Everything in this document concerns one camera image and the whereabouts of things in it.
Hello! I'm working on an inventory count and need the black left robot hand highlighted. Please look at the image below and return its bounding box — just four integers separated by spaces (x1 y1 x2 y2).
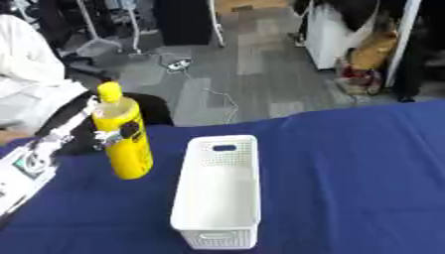
35 93 145 157

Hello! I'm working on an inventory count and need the yellow bottle with yellow cap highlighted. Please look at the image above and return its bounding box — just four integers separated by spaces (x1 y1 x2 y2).
90 81 155 181

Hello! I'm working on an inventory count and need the black office chair base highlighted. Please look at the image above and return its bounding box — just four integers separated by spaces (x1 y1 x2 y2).
59 54 117 81

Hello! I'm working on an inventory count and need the black chair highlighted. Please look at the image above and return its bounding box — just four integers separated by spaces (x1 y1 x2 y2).
135 93 176 127

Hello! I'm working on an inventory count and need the person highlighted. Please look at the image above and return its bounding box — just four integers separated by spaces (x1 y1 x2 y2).
0 13 92 147

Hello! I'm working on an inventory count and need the white metal stand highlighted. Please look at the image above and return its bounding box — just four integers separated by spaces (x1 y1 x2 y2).
74 0 145 56

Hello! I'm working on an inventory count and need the white power strip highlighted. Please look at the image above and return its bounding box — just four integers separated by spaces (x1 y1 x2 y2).
165 58 194 72

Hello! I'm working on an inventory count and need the white perforated plastic basket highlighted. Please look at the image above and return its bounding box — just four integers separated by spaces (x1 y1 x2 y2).
168 134 263 251

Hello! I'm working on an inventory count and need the black upright cabinet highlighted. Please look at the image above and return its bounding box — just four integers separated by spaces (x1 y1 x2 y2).
151 0 215 47

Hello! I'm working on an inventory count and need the white cabinet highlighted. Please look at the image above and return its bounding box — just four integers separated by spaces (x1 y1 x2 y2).
304 2 379 70

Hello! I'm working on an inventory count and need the red and black bag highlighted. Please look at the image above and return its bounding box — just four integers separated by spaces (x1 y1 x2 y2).
337 63 386 97

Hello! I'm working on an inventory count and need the tan bag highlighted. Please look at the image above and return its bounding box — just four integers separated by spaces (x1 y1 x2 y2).
346 29 402 71

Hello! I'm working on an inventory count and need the thin pale cable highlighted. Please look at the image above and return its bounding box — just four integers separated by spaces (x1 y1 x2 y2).
182 70 242 125

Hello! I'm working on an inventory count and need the white upright post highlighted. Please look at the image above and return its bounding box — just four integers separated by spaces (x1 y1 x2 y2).
383 0 423 89

